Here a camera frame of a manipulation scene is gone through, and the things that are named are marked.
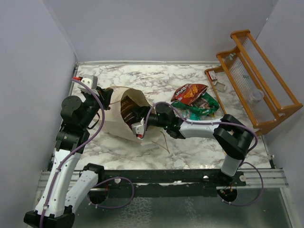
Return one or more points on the red doritos bag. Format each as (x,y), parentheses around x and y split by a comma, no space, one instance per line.
(189,93)

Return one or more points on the dark brown chocolate packet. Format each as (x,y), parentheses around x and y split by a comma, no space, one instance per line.
(126,107)

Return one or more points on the clear plastic cup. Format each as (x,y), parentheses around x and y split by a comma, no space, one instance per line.
(256,96)

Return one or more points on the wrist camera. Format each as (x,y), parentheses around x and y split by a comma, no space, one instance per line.
(89,81)
(138,129)

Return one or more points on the teal snack packet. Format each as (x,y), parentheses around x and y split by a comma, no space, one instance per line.
(188,114)

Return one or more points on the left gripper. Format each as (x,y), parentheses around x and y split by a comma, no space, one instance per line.
(105,97)

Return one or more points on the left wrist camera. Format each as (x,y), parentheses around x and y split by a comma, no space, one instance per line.
(89,81)

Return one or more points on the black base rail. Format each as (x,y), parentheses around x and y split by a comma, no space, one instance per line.
(160,183)

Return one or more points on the wooden rack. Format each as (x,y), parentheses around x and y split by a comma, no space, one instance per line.
(248,68)

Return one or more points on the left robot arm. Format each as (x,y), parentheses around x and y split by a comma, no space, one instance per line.
(59,202)

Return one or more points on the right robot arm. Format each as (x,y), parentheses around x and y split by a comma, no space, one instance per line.
(235,138)

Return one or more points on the green crisps bag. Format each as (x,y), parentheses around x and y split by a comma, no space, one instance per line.
(203,107)

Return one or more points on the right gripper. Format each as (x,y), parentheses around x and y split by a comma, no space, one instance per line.
(139,113)

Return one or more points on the beige paper bag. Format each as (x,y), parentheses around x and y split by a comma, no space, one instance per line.
(114,124)

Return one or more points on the small red card box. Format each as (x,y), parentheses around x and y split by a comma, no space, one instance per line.
(212,75)

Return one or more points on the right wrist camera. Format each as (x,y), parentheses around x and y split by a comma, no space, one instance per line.
(138,129)

